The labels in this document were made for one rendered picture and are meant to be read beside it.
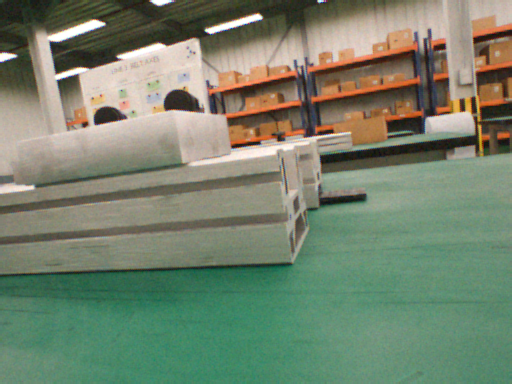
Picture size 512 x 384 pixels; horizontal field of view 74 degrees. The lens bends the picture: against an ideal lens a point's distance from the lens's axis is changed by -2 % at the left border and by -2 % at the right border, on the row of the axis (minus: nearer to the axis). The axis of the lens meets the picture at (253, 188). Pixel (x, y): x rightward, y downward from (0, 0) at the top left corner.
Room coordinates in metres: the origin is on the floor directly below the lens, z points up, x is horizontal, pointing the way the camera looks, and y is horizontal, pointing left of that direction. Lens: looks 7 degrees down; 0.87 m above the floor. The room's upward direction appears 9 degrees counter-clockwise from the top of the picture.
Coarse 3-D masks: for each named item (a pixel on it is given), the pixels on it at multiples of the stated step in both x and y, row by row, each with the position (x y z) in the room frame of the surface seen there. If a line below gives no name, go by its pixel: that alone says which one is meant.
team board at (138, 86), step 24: (168, 48) 3.50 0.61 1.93; (192, 48) 3.41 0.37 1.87; (96, 72) 3.84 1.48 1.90; (120, 72) 3.73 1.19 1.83; (144, 72) 3.62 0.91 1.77; (168, 72) 3.52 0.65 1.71; (192, 72) 3.42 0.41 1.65; (96, 96) 3.86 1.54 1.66; (120, 96) 3.74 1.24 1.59; (144, 96) 3.64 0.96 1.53
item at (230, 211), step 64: (0, 192) 0.32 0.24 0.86; (64, 192) 0.30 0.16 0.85; (128, 192) 0.29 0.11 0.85; (192, 192) 0.26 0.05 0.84; (256, 192) 0.25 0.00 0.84; (0, 256) 0.33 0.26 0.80; (64, 256) 0.30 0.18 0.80; (128, 256) 0.28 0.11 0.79; (192, 256) 0.27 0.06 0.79; (256, 256) 0.25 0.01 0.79
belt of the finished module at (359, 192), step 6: (318, 192) 0.50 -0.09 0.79; (324, 192) 0.49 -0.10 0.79; (330, 192) 0.48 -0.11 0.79; (336, 192) 0.47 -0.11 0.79; (342, 192) 0.46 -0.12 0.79; (348, 192) 0.46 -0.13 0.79; (354, 192) 0.45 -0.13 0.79; (360, 192) 0.44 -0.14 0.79; (318, 198) 0.45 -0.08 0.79; (324, 198) 0.45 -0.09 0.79; (330, 198) 0.44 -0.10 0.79; (336, 198) 0.44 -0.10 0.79; (342, 198) 0.44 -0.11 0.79; (348, 198) 0.44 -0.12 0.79
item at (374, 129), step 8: (360, 120) 2.14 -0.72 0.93; (368, 120) 2.12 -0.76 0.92; (376, 120) 2.10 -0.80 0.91; (384, 120) 2.15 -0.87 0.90; (336, 128) 2.21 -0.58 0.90; (344, 128) 2.19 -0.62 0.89; (352, 128) 2.17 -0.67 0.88; (360, 128) 2.14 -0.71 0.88; (368, 128) 2.12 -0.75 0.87; (376, 128) 2.10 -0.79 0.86; (384, 128) 2.11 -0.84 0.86; (352, 136) 2.17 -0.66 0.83; (360, 136) 2.15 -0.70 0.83; (368, 136) 2.13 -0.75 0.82; (376, 136) 2.11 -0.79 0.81; (384, 136) 2.09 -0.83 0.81
